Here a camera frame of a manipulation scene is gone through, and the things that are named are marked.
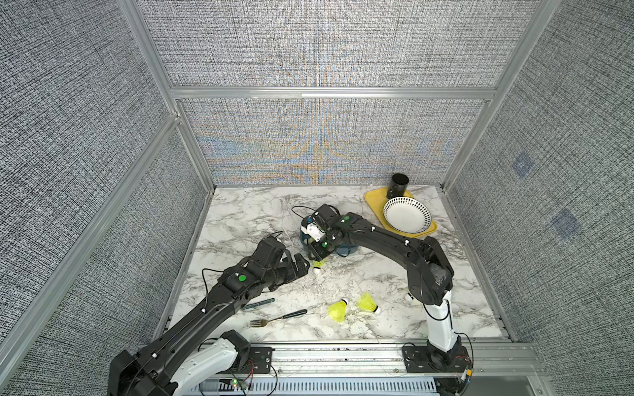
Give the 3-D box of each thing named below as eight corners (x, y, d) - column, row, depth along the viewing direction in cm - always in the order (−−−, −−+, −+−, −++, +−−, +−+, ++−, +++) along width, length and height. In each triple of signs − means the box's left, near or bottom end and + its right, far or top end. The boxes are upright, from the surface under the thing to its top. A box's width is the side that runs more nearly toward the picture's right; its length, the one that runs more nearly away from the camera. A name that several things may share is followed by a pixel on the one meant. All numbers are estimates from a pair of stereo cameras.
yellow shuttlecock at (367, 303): (372, 321, 83) (374, 317, 80) (355, 303, 86) (356, 300, 84) (380, 311, 85) (383, 308, 82) (364, 295, 88) (365, 291, 86)
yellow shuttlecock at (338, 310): (325, 314, 84) (325, 311, 82) (335, 295, 88) (336, 292, 86) (341, 323, 82) (342, 321, 80) (351, 304, 86) (352, 301, 84)
